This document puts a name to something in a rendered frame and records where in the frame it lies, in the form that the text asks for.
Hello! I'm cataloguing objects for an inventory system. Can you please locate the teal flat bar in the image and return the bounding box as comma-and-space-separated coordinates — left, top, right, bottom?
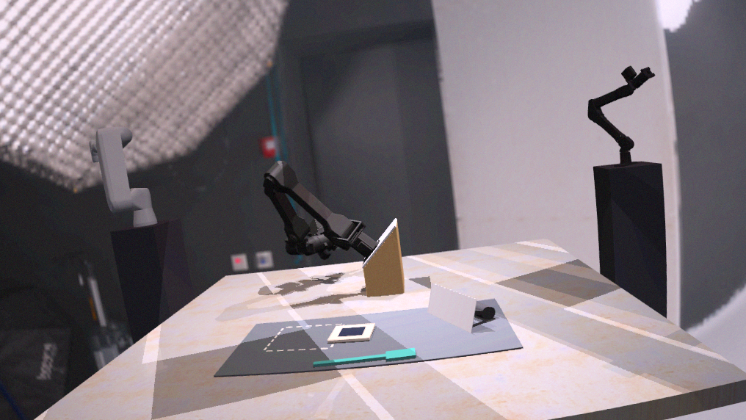
314, 348, 416, 367

